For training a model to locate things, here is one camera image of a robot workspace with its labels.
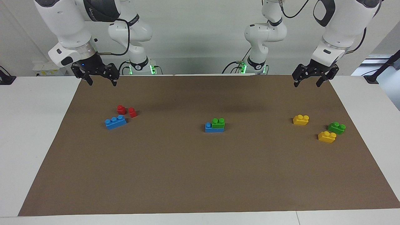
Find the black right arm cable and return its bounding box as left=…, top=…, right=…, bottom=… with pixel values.
left=99, top=18, right=130, bottom=57

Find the blue three-stud toy block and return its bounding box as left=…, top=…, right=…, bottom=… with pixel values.
left=104, top=115, right=128, bottom=130
left=205, top=122, right=225, bottom=133

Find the yellow two-stud toy block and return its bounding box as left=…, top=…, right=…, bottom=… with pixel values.
left=292, top=114, right=310, bottom=126
left=317, top=131, right=337, bottom=143

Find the black stand with pole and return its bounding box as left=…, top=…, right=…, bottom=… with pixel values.
left=363, top=49, right=400, bottom=84

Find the white power strip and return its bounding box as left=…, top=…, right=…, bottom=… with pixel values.
left=32, top=61, right=68, bottom=77

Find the black table clamp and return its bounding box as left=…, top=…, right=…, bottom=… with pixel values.
left=0, top=66, right=17, bottom=85

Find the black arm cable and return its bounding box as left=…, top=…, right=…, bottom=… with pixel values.
left=280, top=0, right=367, bottom=54
left=99, top=18, right=130, bottom=57

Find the brown table mat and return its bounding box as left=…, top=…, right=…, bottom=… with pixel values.
left=18, top=74, right=400, bottom=217

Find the black base cable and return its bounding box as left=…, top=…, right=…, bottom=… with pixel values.
left=117, top=61, right=132, bottom=76
left=222, top=60, right=247, bottom=74

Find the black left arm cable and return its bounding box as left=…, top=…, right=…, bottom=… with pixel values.
left=280, top=0, right=367, bottom=54

